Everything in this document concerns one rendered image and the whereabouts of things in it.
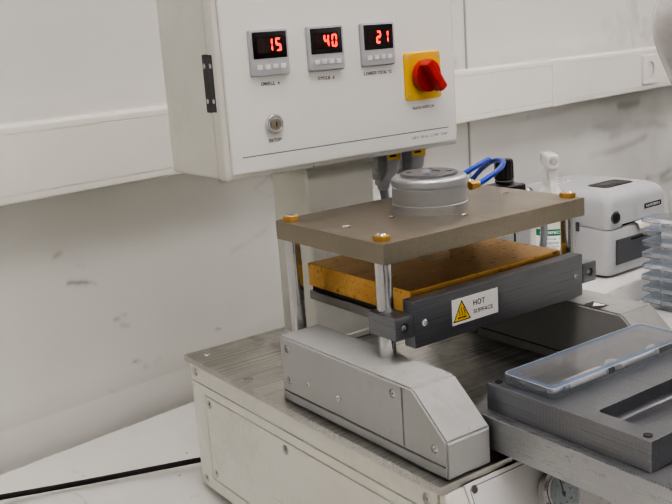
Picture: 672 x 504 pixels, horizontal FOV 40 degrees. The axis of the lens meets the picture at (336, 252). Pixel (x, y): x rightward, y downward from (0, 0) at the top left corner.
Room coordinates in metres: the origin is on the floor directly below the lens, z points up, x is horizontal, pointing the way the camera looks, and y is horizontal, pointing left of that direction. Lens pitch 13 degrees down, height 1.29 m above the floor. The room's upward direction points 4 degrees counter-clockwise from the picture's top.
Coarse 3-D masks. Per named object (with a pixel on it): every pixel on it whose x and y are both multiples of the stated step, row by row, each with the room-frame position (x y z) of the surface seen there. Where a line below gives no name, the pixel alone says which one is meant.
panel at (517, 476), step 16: (512, 464) 0.72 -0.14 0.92; (480, 480) 0.70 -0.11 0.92; (496, 480) 0.71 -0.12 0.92; (512, 480) 0.72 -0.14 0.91; (528, 480) 0.72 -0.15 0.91; (480, 496) 0.70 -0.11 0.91; (496, 496) 0.70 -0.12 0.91; (512, 496) 0.71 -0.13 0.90; (528, 496) 0.72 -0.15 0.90; (592, 496) 0.75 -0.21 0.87
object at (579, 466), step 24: (480, 408) 0.74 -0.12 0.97; (504, 432) 0.71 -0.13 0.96; (528, 432) 0.69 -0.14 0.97; (528, 456) 0.69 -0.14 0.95; (552, 456) 0.67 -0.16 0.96; (576, 456) 0.65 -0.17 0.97; (600, 456) 0.64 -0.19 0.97; (576, 480) 0.65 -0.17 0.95; (600, 480) 0.63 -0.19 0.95; (624, 480) 0.61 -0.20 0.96; (648, 480) 0.60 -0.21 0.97
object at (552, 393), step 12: (660, 348) 0.77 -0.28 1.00; (636, 360) 0.75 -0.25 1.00; (648, 360) 0.76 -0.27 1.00; (600, 372) 0.72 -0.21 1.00; (612, 372) 0.73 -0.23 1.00; (516, 384) 0.72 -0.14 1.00; (528, 384) 0.71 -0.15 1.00; (576, 384) 0.71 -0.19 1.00; (588, 384) 0.71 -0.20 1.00; (552, 396) 0.69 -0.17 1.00
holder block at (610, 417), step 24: (504, 384) 0.73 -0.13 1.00; (600, 384) 0.72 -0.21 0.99; (624, 384) 0.71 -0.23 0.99; (648, 384) 0.71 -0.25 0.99; (504, 408) 0.72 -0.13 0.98; (528, 408) 0.70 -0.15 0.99; (552, 408) 0.68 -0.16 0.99; (576, 408) 0.67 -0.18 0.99; (600, 408) 0.67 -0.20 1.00; (624, 408) 0.68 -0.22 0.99; (648, 408) 0.69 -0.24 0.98; (552, 432) 0.68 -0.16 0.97; (576, 432) 0.66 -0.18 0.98; (600, 432) 0.64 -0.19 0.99; (624, 432) 0.62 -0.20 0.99; (648, 432) 0.62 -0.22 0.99; (624, 456) 0.62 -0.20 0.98; (648, 456) 0.61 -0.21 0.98
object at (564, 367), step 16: (608, 336) 0.81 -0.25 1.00; (624, 336) 0.80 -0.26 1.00; (640, 336) 0.80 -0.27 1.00; (656, 336) 0.80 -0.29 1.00; (560, 352) 0.77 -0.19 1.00; (576, 352) 0.77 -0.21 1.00; (592, 352) 0.77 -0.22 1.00; (608, 352) 0.77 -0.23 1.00; (624, 352) 0.76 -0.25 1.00; (640, 352) 0.76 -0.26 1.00; (528, 368) 0.74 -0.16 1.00; (544, 368) 0.74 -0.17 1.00; (560, 368) 0.74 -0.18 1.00; (576, 368) 0.73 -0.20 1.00; (592, 368) 0.73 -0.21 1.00; (544, 384) 0.70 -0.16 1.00; (560, 384) 0.70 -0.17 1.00
